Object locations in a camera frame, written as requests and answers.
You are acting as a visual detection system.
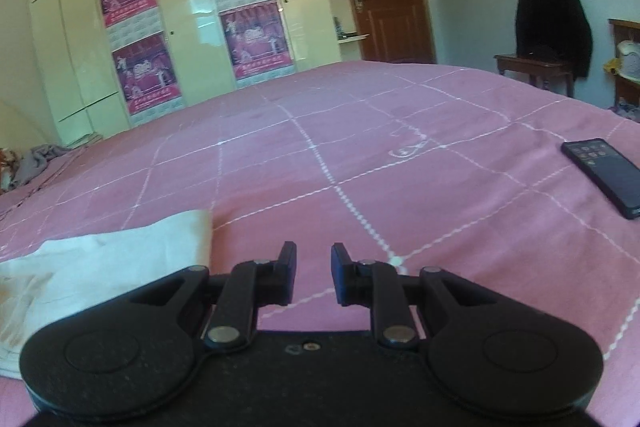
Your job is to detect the stack of books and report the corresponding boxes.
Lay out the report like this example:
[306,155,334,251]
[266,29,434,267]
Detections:
[64,132,104,148]

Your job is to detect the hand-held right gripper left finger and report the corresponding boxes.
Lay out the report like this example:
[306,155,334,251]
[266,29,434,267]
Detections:
[127,241,298,352]

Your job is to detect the dark items on shelf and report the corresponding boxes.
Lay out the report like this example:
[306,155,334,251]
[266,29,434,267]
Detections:
[333,17,357,40]

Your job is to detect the dark wooden chair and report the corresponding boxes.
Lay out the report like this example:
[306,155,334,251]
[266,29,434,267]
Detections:
[493,51,577,98]

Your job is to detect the wooden side shelf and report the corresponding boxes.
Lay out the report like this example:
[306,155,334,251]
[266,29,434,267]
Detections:
[606,18,640,120]

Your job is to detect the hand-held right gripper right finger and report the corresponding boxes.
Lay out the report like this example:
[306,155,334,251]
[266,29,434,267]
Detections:
[331,242,497,351]

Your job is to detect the cream wooden headboard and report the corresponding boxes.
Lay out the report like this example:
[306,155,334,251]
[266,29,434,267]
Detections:
[0,99,60,152]

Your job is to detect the white rounded appliance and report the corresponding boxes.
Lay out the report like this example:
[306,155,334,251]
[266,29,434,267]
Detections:
[617,39,640,82]

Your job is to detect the white pants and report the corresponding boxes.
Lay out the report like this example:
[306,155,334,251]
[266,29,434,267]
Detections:
[0,208,215,379]

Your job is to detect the black jacket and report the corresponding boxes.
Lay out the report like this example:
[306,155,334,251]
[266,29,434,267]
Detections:
[514,0,594,81]

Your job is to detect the bed with pink checked sheet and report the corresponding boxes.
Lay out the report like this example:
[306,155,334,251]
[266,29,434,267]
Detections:
[0,59,640,427]

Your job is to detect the grey crumpled cloth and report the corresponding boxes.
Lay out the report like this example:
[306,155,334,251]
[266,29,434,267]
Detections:
[10,144,77,188]

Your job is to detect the black smartphone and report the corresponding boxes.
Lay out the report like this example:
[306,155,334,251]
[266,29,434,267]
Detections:
[560,138,640,221]

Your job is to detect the cream glossy wardrobe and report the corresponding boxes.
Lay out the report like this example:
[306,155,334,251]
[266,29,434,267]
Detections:
[24,0,352,144]

